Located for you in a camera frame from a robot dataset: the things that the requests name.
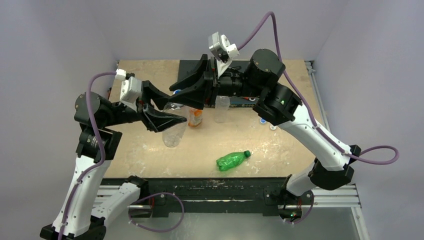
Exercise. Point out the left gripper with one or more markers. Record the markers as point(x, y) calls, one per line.
point(155, 120)

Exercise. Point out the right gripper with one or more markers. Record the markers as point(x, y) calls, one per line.
point(211, 77)

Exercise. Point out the large clear plastic bottle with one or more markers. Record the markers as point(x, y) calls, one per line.
point(222, 104)

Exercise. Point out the orange label plastic bottle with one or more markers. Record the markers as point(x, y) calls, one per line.
point(195, 117)

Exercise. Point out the slim clear plastic bottle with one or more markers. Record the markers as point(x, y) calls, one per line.
point(172, 137)

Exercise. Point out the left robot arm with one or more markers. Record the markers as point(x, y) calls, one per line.
point(79, 219)

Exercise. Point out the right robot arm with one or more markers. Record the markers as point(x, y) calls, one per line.
point(278, 105)

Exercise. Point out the green plastic bottle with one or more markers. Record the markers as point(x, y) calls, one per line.
point(232, 160)

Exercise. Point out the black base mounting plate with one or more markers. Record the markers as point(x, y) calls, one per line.
point(235, 195)

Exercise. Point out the black network switch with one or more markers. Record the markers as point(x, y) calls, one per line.
point(187, 66)

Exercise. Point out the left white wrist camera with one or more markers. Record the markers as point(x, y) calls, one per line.
point(131, 89)

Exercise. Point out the red handled adjustable wrench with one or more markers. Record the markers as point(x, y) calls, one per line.
point(251, 99)

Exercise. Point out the aluminium frame rail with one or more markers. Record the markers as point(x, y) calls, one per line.
point(344, 197)

